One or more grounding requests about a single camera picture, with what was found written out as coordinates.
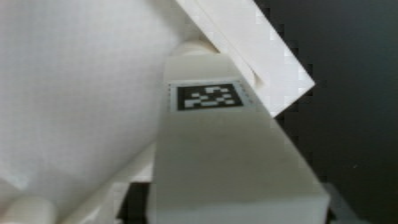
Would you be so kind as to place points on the white desk tabletop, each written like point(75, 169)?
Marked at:
point(84, 48)

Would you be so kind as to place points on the white U-shaped fence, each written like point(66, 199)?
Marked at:
point(244, 37)

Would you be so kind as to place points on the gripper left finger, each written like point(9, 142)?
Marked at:
point(133, 206)

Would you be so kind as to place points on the white desk leg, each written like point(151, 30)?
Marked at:
point(231, 178)
point(30, 211)

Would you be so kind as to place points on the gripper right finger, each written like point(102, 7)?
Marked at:
point(340, 213)

